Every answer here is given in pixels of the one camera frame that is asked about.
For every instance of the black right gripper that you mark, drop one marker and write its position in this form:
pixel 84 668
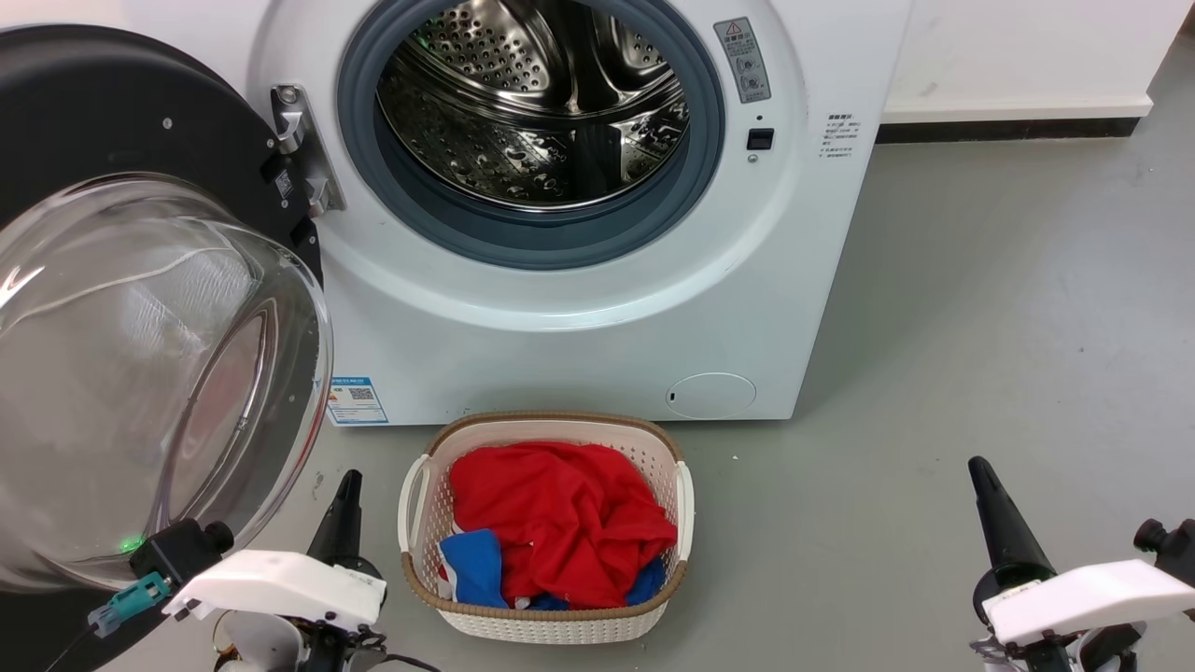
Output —
pixel 1018 583

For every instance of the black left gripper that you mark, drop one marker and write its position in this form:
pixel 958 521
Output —
pixel 345 649

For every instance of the black round glass washer door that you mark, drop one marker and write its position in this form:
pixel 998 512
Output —
pixel 93 112

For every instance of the white front-load washing machine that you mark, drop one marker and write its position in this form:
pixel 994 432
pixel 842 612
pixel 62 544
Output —
pixel 560 355

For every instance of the metal door hinge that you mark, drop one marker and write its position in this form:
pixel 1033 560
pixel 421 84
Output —
pixel 303 149

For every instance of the blue energy label sticker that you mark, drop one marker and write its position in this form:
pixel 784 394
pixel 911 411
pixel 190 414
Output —
pixel 357 401

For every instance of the blue garment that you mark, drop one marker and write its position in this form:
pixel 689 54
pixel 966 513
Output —
pixel 474 565

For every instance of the red garment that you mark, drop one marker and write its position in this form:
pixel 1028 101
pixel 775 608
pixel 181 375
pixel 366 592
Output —
pixel 560 513

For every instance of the white plastic laundry basket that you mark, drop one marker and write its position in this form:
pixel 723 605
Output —
pixel 551 627

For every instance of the round white filter cover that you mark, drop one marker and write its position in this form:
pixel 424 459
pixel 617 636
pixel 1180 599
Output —
pixel 711 396

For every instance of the black baseboard strip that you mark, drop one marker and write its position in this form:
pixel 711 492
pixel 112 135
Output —
pixel 1008 131

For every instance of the grey warning sticker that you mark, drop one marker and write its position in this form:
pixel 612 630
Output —
pixel 743 60

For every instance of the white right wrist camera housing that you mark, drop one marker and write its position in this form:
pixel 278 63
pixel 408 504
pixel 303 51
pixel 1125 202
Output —
pixel 1088 597

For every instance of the black left wrist camera module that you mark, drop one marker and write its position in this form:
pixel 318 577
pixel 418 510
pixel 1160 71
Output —
pixel 177 551

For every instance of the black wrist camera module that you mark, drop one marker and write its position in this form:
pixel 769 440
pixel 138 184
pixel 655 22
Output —
pixel 177 551
pixel 1172 551

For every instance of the black right wrist camera module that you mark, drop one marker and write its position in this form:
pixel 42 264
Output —
pixel 1172 551

